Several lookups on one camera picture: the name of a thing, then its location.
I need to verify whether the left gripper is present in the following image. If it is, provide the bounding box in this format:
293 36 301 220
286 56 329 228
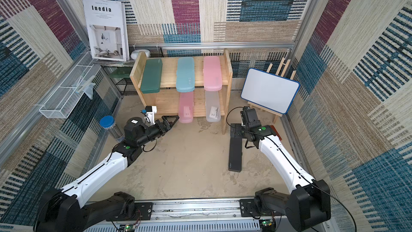
135 115 178 148

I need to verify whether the black pencil case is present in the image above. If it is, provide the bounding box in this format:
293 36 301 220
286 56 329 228
228 137 242 172

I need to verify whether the clear frosted pencil case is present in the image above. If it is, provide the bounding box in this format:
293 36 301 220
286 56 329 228
205 91 221 122

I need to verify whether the translucent pink pencil case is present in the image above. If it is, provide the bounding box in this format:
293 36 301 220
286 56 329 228
178 91 194 124

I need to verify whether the dark green pencil case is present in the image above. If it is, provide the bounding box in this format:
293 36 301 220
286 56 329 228
141 58 163 94

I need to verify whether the light blue pencil case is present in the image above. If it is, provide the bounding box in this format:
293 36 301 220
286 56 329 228
176 57 195 92

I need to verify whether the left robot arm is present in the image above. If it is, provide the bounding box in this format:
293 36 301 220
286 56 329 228
33 116 179 232

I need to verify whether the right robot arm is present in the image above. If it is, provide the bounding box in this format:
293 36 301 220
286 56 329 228
231 106 332 232

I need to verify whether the wooden two-tier shelf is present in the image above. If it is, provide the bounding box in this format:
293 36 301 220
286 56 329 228
129 53 213 119

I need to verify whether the pink opaque pencil case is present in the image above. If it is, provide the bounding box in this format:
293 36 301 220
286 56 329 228
203 56 222 91

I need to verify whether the red wallet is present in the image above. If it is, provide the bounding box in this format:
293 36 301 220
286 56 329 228
271 125 282 141

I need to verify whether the blue-framed whiteboard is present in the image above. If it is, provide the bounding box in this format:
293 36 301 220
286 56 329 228
241 68 300 114

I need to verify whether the blue-lidded clear jar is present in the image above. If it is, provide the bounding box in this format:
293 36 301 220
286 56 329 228
99 116 124 142

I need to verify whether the green tray on stand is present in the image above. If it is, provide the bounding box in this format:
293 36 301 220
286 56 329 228
109 67 132 79

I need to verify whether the white round device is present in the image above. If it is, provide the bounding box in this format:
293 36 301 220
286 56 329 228
130 49 151 61

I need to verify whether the small wooden easel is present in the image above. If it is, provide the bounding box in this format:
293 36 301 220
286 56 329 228
247 57 291 124

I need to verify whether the Inedia magazine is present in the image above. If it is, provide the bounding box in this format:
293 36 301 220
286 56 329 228
83 0 130 62

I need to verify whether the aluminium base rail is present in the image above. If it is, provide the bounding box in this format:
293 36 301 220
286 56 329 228
53 196 342 232

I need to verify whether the white wire basket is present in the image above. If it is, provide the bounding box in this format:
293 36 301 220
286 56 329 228
39 65 100 119

